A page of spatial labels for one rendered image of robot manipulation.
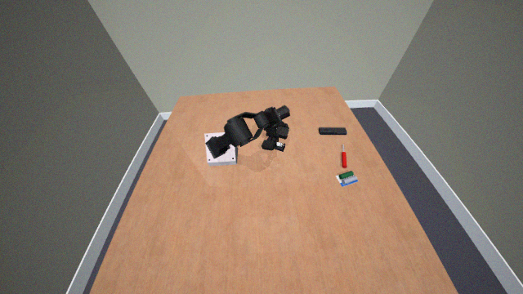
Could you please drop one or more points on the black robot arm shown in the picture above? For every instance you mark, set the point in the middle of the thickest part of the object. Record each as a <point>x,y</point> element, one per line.
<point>237,131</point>

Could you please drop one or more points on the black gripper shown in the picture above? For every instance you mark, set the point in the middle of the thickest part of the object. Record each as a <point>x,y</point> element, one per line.
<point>270,143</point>

